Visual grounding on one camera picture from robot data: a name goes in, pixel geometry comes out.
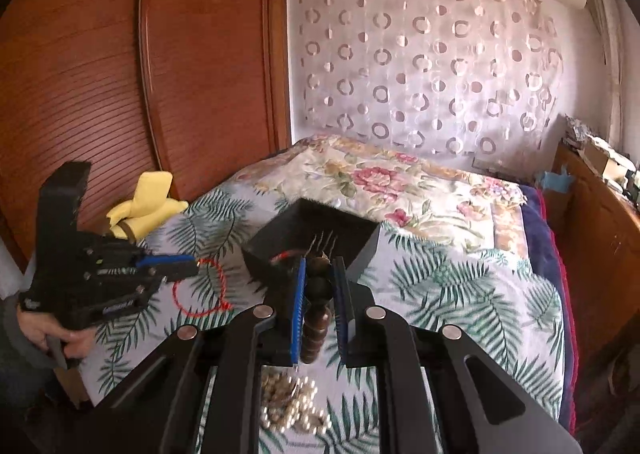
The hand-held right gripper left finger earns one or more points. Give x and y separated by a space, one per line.
298 314

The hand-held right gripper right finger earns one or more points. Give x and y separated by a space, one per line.
343 314

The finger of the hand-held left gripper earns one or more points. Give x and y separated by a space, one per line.
182 270
167 261

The black jewelry box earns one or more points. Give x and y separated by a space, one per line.
310 224

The person's left hand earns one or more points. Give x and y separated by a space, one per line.
52 331

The yellow plush toy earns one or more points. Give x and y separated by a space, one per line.
145 206

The metal pronged hair comb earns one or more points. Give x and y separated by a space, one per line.
316 244

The leaf print bed sheet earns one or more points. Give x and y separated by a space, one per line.
450 294

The floral quilt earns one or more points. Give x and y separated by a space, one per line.
400 189

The wooden wardrobe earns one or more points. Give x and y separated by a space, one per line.
100 58

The navy blue blanket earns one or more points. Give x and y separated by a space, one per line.
550 254

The blue cloth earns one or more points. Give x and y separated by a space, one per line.
554 181

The circle pattern sheer curtain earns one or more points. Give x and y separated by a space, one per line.
425 68

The wooden dresser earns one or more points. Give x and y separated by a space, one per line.
595 254

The clutter pile on dresser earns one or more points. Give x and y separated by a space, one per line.
605 153

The white air conditioner pipe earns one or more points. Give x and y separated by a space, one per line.
605 43

